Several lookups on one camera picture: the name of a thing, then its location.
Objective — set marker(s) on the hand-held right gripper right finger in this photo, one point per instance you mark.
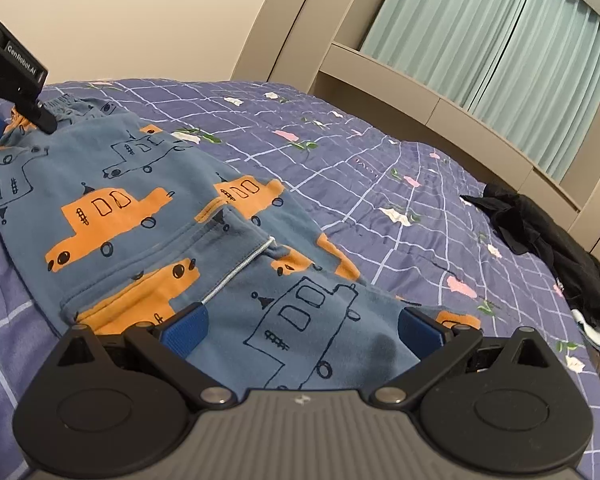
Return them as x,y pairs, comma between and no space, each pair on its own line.
414,329

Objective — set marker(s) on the blue pants with orange cars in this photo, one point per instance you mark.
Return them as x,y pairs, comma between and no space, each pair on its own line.
145,240

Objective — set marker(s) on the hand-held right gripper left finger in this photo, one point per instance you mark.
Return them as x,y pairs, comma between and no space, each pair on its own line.
187,327

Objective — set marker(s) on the black clothes pile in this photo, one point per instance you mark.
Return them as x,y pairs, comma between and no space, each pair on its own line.
550,245

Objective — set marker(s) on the purple checked blanket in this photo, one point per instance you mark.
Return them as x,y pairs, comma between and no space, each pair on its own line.
380,160

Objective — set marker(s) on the beige window bench cabinet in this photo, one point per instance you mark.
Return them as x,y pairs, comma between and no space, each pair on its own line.
460,125

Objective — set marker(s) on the tall beige wardrobe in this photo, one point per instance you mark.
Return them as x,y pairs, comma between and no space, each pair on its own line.
300,25

